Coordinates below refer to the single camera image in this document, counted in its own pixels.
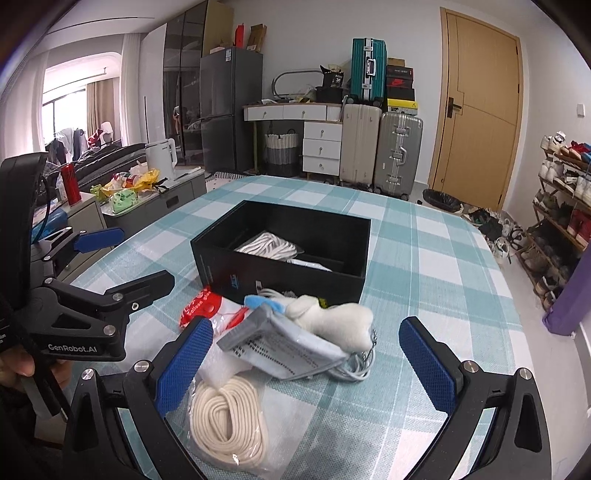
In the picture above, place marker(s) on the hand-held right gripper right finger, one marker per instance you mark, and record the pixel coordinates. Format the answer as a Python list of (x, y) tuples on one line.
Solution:
[(429, 364)]

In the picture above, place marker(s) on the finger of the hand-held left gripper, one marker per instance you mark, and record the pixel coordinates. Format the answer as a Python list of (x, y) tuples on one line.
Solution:
[(99, 240), (143, 286)]

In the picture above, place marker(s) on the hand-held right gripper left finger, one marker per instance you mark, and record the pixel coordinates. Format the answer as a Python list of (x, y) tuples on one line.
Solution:
[(184, 364)]

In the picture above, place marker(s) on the red and white packet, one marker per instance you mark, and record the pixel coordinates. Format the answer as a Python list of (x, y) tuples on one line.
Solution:
[(207, 300)]

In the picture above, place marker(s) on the black cardboard box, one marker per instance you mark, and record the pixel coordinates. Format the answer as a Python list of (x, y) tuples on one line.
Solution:
[(221, 272)]

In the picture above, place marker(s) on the grey printed packet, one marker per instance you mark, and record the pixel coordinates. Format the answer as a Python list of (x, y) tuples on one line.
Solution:
[(277, 350)]

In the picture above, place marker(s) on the white and blue plush toy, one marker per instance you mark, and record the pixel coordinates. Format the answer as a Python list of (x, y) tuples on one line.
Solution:
[(341, 323)]

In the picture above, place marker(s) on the person's left hand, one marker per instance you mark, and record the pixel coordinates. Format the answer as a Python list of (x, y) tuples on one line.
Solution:
[(16, 367)]

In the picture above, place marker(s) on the green plastic bag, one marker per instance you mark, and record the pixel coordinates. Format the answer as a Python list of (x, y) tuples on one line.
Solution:
[(123, 202)]

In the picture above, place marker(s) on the red bottle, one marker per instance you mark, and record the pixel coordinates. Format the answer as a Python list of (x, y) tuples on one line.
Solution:
[(71, 184)]

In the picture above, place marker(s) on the yellow plastic bag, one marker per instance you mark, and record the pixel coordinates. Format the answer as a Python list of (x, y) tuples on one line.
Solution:
[(143, 177)]

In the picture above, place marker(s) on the dark sofa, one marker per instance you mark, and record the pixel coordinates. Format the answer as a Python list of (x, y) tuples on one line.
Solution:
[(111, 159)]

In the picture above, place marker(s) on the grey low cabinet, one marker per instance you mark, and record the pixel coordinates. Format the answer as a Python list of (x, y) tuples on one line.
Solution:
[(175, 196)]

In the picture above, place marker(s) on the white electric kettle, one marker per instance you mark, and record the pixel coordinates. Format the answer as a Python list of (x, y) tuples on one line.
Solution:
[(159, 159)]

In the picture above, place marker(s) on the teal checked tablecloth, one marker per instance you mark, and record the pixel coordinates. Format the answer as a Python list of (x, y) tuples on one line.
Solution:
[(415, 258)]

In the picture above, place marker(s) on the beige curtain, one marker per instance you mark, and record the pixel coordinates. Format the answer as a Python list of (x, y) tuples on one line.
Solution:
[(99, 106)]

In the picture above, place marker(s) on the pile of shoes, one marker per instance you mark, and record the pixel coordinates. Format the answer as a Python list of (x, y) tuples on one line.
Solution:
[(496, 230)]

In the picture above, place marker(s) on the white flat packet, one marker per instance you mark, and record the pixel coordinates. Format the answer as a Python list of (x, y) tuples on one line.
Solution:
[(309, 264)]

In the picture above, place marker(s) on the black trash bag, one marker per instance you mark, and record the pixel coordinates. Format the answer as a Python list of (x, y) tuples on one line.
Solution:
[(441, 199)]

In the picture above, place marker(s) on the glass door wardrobe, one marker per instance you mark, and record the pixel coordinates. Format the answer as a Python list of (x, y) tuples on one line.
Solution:
[(182, 83)]

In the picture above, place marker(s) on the dark grey refrigerator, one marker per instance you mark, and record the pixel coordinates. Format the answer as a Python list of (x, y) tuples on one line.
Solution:
[(231, 106)]

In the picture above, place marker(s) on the woven laundry basket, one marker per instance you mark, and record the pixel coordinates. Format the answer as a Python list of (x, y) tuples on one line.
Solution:
[(280, 154)]

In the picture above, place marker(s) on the silver suitcase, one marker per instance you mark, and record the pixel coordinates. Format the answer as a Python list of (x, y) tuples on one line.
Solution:
[(397, 157)]

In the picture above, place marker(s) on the white dresser desk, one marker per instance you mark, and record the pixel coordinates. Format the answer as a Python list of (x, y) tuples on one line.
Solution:
[(323, 147)]

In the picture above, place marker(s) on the beige suitcase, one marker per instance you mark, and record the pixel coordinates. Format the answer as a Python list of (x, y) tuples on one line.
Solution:
[(358, 147)]

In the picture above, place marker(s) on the tall cardboard box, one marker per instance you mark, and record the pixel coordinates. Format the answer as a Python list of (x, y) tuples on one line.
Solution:
[(217, 27)]

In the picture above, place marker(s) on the wooden shoe rack with shoes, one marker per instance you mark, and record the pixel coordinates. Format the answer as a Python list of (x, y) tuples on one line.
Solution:
[(561, 147)]

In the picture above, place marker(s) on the wooden door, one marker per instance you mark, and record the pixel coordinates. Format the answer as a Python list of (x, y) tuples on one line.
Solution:
[(480, 115)]

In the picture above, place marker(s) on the black and yellow shoe box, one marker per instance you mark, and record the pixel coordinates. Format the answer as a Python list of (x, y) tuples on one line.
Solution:
[(401, 101)]

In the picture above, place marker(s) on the black printed bag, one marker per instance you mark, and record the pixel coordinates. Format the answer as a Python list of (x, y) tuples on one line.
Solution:
[(333, 77)]

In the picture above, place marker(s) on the stack of shoe boxes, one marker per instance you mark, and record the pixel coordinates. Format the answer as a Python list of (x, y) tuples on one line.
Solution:
[(399, 77)]

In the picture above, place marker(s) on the teal suitcase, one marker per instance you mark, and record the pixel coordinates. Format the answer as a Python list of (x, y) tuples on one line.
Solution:
[(360, 69)]

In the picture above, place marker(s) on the brown cardboard box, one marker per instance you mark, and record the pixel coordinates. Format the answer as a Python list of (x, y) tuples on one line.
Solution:
[(395, 62)]

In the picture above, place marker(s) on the metal oval frame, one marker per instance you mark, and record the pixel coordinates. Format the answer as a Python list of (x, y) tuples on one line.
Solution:
[(291, 74)]

